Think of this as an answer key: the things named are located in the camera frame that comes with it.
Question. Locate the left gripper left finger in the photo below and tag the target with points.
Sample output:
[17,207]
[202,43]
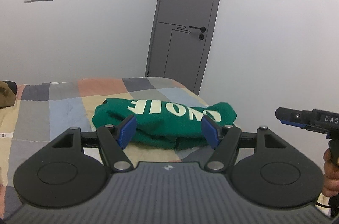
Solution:
[111,140]

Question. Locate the grey door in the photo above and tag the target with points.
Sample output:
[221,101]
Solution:
[175,50]

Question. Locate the black door lock knob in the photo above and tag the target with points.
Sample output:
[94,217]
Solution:
[201,36]

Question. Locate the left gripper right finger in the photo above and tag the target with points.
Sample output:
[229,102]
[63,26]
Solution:
[226,141]

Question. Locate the patchwork bed cover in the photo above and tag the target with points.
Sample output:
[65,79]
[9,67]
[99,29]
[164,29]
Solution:
[42,112]

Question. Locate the brown coat on bed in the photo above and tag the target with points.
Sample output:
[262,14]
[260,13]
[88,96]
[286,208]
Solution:
[8,92]

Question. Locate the black door handle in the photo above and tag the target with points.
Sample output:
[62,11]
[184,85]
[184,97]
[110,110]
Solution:
[201,29]

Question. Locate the person's right hand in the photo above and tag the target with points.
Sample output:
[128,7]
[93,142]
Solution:
[331,175]

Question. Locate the green sweatshirt with white letters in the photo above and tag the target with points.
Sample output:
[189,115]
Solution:
[166,125]

